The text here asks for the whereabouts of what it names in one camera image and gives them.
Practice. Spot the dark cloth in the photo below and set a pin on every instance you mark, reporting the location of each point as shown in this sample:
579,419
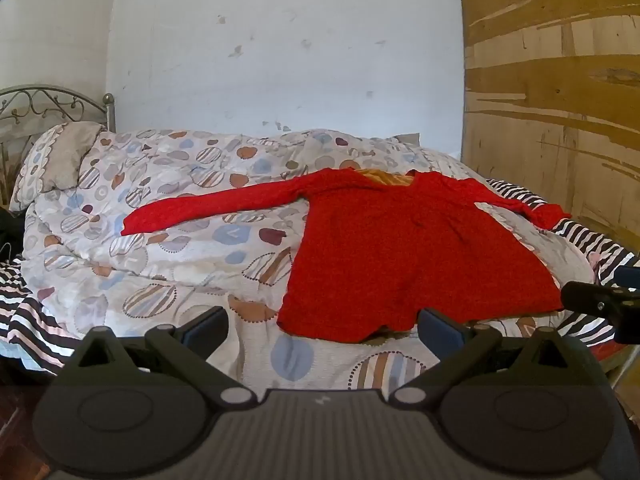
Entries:
9,232

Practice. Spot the circle-patterned comforter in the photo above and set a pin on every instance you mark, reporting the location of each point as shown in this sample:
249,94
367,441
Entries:
200,255

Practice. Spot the striped bed sheet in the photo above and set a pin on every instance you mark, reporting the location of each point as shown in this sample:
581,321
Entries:
35,320

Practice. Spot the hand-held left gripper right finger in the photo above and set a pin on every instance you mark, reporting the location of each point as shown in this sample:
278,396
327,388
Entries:
437,332

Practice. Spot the beige patterned pillow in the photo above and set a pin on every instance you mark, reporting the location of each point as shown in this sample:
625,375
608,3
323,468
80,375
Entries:
55,160

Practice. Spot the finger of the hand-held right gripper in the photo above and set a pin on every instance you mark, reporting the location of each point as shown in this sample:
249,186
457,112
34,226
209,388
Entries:
587,300

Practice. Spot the red knit sweater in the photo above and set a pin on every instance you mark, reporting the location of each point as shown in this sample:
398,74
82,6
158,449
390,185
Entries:
400,260

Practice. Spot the metal scrollwork headboard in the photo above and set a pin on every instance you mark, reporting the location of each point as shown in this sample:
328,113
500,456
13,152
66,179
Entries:
45,105

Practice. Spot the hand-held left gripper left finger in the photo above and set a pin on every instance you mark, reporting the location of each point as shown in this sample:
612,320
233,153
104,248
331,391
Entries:
207,330

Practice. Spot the plywood board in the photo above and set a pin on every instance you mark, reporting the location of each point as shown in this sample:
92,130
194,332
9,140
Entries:
550,85

